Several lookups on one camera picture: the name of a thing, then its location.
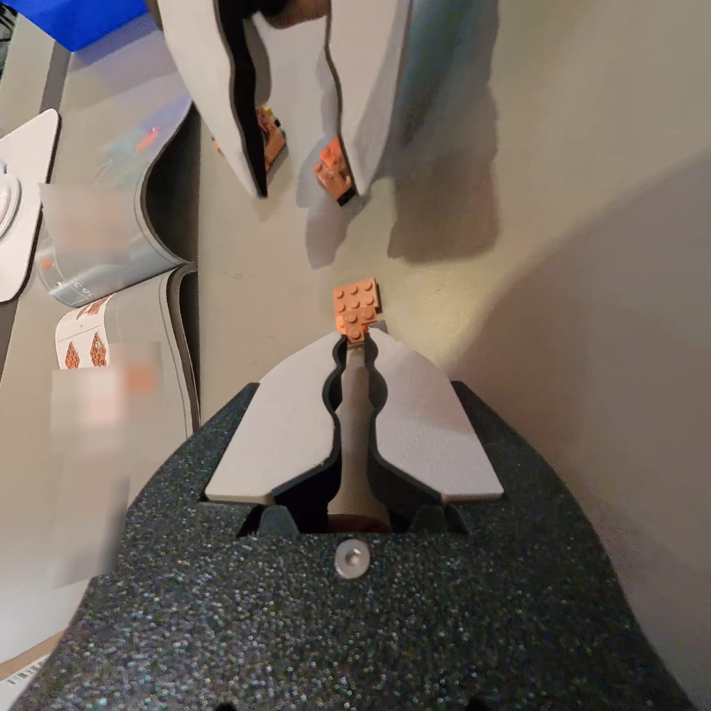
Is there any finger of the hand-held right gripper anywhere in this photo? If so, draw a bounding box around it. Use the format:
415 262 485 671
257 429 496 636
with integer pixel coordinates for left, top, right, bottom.
324 0 413 196
157 0 276 200

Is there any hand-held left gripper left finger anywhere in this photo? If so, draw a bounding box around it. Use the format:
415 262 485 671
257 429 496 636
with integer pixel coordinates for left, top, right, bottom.
204 332 348 506

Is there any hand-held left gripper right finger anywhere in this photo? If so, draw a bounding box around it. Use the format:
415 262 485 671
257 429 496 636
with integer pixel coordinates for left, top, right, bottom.
363 330 505 506

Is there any small brown brick assembly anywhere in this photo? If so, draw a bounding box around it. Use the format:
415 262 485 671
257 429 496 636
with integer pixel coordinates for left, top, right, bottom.
314 136 357 207

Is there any small brick plate stack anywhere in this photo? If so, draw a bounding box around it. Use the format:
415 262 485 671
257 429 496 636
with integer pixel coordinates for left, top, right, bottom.
332 278 383 326

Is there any multicoloured brick model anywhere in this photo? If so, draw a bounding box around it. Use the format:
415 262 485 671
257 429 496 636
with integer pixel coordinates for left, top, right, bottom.
213 104 288 174

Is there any large blue plastic bin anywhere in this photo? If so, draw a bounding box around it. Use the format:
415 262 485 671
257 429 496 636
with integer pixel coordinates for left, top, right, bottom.
0 0 151 53

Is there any grey building instruction booklet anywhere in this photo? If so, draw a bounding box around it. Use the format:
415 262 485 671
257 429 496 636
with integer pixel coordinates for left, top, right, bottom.
36 83 202 445

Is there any white tablet stand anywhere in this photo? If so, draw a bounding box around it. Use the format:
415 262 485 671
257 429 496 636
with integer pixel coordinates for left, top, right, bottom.
0 108 61 303

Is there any cardboard box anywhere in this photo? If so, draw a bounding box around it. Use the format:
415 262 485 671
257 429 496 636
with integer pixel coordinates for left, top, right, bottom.
0 630 64 692

